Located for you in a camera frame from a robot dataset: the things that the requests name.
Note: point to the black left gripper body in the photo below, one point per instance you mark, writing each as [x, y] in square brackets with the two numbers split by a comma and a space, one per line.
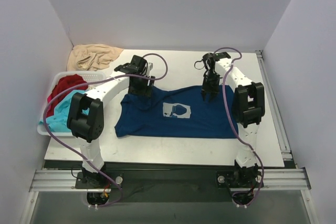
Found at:
[140, 89]

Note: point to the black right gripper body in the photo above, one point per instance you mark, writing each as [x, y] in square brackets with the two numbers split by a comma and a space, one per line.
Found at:
[210, 87]

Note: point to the navy blue mickey t-shirt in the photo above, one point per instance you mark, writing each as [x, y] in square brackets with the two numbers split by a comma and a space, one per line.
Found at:
[177, 113]

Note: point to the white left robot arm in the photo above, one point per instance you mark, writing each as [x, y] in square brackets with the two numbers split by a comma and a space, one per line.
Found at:
[86, 114]

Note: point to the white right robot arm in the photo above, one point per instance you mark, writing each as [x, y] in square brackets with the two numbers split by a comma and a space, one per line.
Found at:
[248, 105]

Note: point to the white plastic laundry basket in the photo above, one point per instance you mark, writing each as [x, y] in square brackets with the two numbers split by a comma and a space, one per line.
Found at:
[88, 76]

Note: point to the beige t-shirt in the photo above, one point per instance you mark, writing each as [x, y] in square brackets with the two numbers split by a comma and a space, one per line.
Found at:
[92, 57]

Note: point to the red t-shirt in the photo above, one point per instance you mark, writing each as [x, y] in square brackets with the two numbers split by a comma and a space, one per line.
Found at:
[63, 84]

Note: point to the turquoise t-shirt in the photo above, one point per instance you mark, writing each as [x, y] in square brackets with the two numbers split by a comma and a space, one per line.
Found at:
[58, 121]

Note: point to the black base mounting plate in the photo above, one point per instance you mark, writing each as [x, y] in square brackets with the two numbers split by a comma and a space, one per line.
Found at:
[174, 194]

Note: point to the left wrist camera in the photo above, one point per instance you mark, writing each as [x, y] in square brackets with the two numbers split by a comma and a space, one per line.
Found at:
[138, 65]

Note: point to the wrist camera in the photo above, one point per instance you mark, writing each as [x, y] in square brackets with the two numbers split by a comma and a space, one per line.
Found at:
[209, 60]
[138, 65]

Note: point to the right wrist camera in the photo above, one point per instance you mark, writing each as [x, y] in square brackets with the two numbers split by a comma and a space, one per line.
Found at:
[209, 60]

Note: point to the right side aluminium rail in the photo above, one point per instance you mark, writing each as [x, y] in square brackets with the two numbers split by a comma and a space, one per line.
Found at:
[285, 148]

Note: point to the aluminium frame rail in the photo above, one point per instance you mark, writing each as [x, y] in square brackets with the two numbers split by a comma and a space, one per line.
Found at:
[273, 179]

